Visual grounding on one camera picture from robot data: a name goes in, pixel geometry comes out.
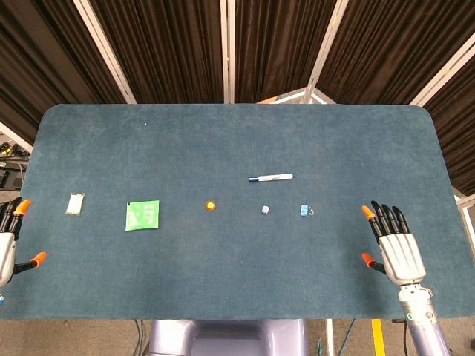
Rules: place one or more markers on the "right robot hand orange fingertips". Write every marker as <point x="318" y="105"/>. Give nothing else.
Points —
<point x="401" y="256"/>

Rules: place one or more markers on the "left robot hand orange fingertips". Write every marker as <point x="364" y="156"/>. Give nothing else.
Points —
<point x="6" y="252"/>

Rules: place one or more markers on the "small white die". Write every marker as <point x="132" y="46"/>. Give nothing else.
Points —
<point x="265" y="210"/>

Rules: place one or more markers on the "small white sachet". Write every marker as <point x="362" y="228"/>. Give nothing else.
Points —
<point x="75" y="203"/>

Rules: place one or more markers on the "yellow floor tape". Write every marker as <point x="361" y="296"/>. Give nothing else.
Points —
<point x="377" y="337"/>

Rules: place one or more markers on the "black power strip pile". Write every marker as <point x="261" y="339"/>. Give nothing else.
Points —
<point x="11" y="167"/>

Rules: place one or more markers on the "white table leg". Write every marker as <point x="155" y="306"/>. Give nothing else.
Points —
<point x="329" y="335"/>

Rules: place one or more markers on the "small blue clip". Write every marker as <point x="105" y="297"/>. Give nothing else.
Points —
<point x="304" y="210"/>

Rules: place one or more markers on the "dark pleated curtain panel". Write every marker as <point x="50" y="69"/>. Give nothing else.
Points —
<point x="460" y="130"/>
<point x="44" y="55"/>
<point x="278" y="44"/>
<point x="389" y="48"/>
<point x="163" y="48"/>

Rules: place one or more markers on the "green foil packet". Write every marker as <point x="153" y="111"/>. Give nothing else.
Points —
<point x="143" y="216"/>

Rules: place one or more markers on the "white marker pen blue cap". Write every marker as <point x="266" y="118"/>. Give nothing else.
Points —
<point x="274" y="177"/>

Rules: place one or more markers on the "teal table mat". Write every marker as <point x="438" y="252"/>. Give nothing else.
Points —
<point x="222" y="259"/>

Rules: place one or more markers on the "orange round button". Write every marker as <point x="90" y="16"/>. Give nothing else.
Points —
<point x="210" y="205"/>

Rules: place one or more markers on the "white metal frame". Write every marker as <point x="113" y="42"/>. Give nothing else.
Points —
<point x="467" y="207"/>

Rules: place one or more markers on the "white partition post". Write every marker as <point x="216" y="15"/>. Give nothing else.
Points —
<point x="227" y="55"/>
<point x="329" y="37"/>
<point x="105" y="52"/>
<point x="15" y="135"/>
<point x="445" y="70"/>

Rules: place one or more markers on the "white partition foot frame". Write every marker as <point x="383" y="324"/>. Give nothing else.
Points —
<point x="297" y="97"/>

